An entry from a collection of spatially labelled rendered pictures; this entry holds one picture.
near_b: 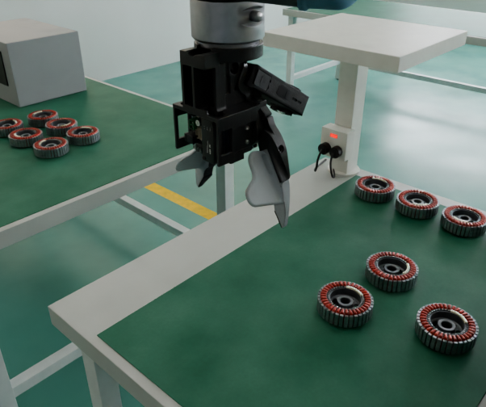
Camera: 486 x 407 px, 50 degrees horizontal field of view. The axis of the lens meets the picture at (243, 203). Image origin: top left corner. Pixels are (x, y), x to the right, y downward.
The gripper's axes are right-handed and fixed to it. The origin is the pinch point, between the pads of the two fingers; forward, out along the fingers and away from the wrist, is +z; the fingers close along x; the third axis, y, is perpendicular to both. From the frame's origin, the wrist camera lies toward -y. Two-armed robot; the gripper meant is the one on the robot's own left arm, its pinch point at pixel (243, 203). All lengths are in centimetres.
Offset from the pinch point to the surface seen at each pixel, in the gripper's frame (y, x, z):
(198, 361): -3.3, -14.6, 40.3
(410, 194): -83, -16, 37
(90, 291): -1, -47, 41
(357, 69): -86, -39, 7
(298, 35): -60, -40, -5
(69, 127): -43, -128, 37
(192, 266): -22, -38, 41
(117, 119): -65, -131, 40
